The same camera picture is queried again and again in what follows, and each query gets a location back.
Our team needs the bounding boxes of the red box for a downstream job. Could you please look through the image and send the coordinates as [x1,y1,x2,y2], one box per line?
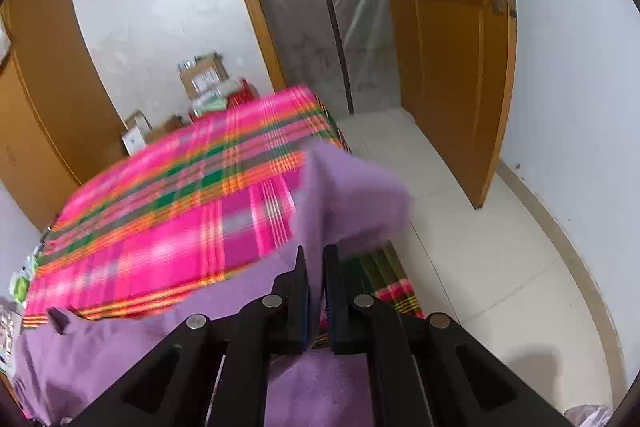
[227,78,259,106]

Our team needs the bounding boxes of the white plastic bag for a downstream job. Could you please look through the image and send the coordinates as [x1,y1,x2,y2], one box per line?
[565,403,614,427]

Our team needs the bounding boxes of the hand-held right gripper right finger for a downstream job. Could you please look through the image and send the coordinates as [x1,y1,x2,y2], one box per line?
[322,244,576,427]

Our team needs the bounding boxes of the labelled brown cardboard box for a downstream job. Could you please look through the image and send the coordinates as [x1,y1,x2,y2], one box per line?
[177,52,229,100]

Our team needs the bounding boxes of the small brown cardboard box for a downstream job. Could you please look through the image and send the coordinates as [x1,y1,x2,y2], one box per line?
[147,114,186,142]

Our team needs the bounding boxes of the wooden wardrobe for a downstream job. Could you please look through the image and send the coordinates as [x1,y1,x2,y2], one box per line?
[0,0,128,233]

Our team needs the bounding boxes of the purple fleece sweater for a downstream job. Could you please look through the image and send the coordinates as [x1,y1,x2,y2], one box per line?
[15,142,413,427]

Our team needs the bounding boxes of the clear plastic curtain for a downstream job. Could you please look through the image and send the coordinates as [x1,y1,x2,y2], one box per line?
[235,0,401,115]

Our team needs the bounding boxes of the white cardboard box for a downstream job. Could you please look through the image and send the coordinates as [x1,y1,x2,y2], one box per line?
[121,109,151,156]

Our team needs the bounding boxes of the pink green plaid bedsheet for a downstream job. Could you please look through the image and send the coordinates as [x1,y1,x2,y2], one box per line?
[22,86,426,323]

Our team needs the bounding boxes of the green packets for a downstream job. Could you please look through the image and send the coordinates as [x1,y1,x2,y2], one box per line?
[10,252,46,308]

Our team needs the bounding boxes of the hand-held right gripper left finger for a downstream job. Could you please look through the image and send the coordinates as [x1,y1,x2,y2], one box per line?
[90,246,310,427]

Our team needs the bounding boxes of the wooden door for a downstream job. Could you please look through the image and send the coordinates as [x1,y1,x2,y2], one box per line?
[367,0,518,210]

